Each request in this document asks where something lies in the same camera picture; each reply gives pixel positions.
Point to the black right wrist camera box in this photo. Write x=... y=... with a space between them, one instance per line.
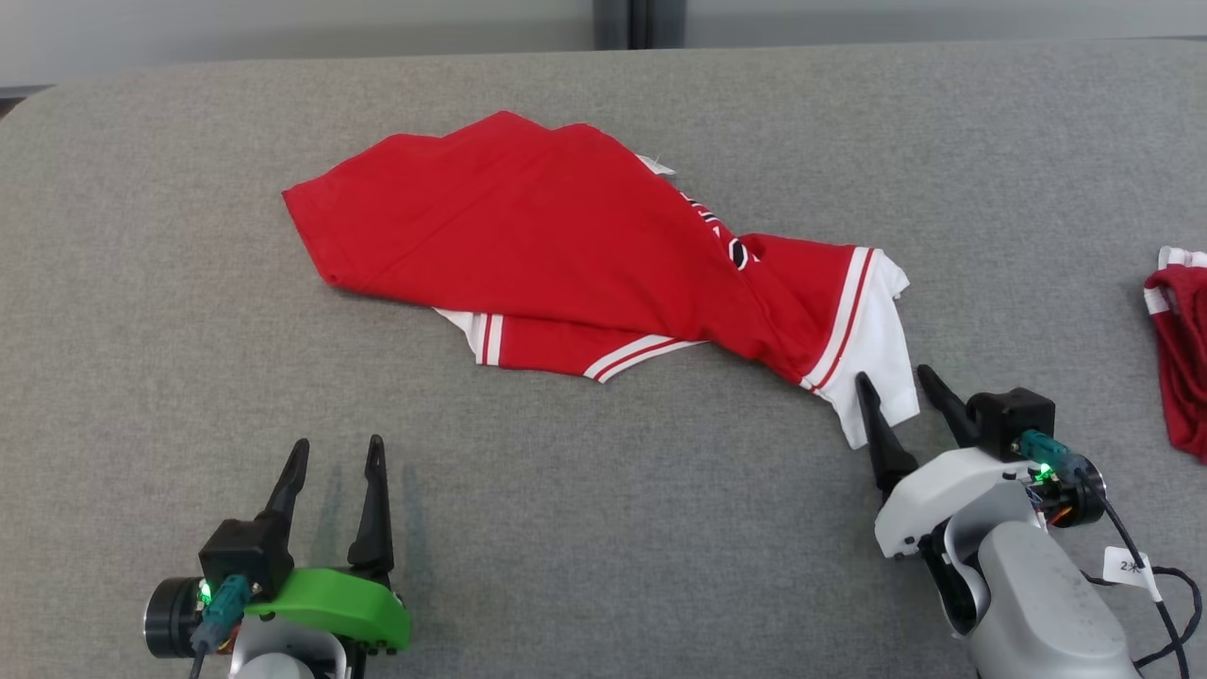
x=1014 y=420

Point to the red shorts with white stripe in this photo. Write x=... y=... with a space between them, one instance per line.
x=1183 y=358

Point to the dark grey wall pillar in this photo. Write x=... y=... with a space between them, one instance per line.
x=636 y=24

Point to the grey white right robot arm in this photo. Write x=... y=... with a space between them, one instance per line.
x=1037 y=594

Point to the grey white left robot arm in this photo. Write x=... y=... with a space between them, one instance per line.
x=283 y=665

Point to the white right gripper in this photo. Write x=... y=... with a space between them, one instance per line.
x=934 y=500

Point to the red white striped jersey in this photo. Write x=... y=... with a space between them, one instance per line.
x=519 y=217

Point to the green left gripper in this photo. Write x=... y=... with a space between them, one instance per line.
x=349 y=604

